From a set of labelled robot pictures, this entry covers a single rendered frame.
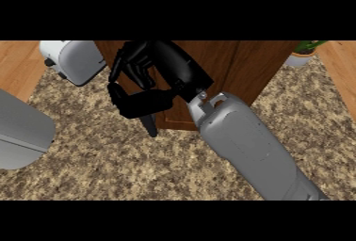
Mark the white silver toaster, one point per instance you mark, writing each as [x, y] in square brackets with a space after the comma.
[74, 59]

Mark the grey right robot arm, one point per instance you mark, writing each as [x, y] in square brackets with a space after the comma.
[242, 138]

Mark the brown wooden cabinet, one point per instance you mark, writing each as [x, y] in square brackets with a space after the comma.
[266, 69]

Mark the brown wooden cabinet door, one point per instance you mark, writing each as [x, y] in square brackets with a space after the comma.
[217, 59]

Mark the green plant in white pot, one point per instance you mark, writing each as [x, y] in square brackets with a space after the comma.
[301, 56]

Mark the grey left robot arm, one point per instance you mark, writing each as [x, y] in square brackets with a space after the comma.
[20, 131]

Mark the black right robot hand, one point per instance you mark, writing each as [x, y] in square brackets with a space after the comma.
[171, 67]

